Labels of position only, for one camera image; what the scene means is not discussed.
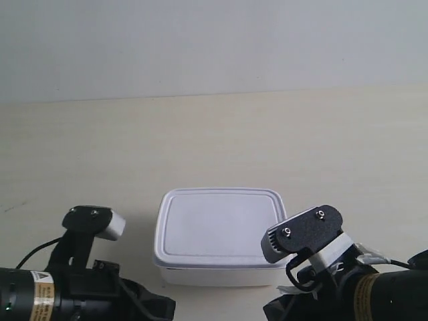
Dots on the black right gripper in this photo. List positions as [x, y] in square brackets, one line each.
[333, 299]

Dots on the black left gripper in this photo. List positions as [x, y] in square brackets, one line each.
[99, 292]

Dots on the white lidded plastic container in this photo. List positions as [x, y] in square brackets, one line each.
[211, 237]

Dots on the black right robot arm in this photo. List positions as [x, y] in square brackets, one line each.
[400, 295]

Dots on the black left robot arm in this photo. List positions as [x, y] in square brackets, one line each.
[27, 294]

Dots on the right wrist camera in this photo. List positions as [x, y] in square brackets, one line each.
[305, 233]

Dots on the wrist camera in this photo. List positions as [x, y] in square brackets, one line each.
[305, 233]
[101, 222]

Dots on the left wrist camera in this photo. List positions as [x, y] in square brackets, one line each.
[101, 222]

